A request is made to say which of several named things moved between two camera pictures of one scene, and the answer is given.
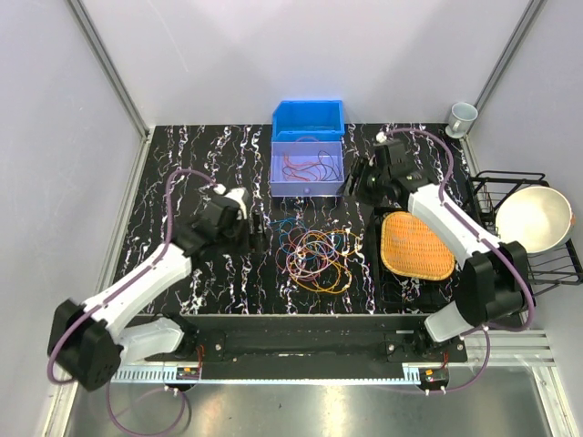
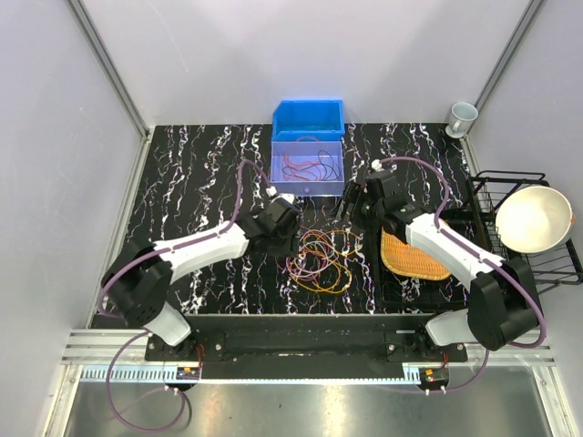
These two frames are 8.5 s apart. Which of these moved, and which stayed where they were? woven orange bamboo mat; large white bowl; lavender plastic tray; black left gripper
Moved: black left gripper
Stayed: lavender plastic tray; woven orange bamboo mat; large white bowl
